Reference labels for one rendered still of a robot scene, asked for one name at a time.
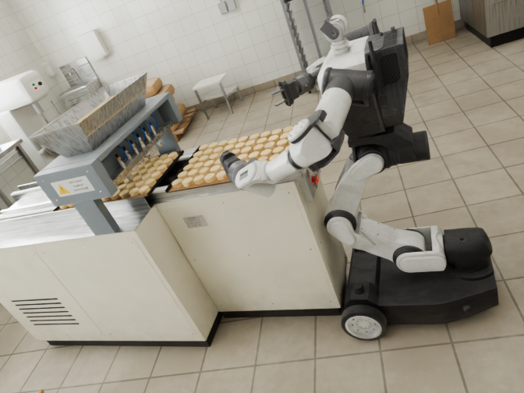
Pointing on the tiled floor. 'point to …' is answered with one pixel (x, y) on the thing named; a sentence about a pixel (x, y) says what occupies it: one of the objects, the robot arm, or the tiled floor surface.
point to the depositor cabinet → (105, 283)
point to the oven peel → (439, 22)
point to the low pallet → (183, 124)
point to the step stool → (216, 91)
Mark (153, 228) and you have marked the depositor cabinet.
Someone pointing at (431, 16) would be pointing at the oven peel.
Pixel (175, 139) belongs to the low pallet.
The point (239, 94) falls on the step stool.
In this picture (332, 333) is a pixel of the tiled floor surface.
